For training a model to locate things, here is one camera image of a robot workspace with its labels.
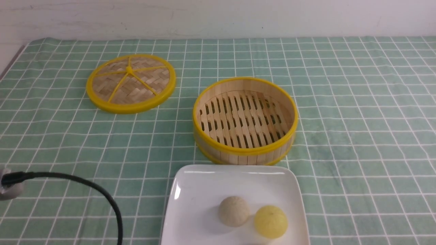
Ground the white square plate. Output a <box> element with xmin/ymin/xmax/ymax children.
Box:
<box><xmin>160</xmin><ymin>164</ymin><xmax>310</xmax><ymax>245</ymax></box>

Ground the white steamed bun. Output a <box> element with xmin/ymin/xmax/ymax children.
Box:
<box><xmin>218</xmin><ymin>196</ymin><xmax>251</xmax><ymax>227</ymax></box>

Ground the yellow bamboo steamer lid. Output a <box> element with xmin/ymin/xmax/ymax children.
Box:
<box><xmin>85</xmin><ymin>54</ymin><xmax>176</xmax><ymax>114</ymax></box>

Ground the green checkered tablecloth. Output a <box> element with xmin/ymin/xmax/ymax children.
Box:
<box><xmin>0</xmin><ymin>37</ymin><xmax>436</xmax><ymax>245</ymax></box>

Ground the yellow steamed bun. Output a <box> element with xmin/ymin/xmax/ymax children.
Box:
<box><xmin>254</xmin><ymin>205</ymin><xmax>288</xmax><ymax>239</ymax></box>

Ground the yellow-rimmed bamboo steamer basket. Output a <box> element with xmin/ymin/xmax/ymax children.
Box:
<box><xmin>192</xmin><ymin>77</ymin><xmax>299</xmax><ymax>165</ymax></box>

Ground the black cable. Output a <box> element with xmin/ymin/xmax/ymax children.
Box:
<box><xmin>2</xmin><ymin>171</ymin><xmax>123</xmax><ymax>245</ymax></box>

